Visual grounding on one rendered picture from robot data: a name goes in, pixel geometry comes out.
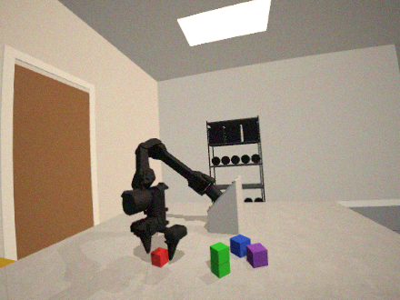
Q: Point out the green block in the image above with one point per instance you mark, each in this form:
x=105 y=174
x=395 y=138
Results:
x=219 y=253
x=220 y=270

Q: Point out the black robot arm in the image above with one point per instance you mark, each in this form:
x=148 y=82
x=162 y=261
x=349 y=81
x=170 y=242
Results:
x=141 y=197

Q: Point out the blue block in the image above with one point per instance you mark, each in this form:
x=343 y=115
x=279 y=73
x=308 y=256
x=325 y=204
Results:
x=238 y=245

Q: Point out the purple block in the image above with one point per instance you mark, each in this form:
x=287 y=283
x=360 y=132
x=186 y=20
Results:
x=256 y=255

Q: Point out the red block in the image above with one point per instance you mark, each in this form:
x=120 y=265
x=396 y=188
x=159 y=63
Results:
x=159 y=257

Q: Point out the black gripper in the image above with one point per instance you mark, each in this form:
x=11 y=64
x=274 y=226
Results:
x=172 y=234

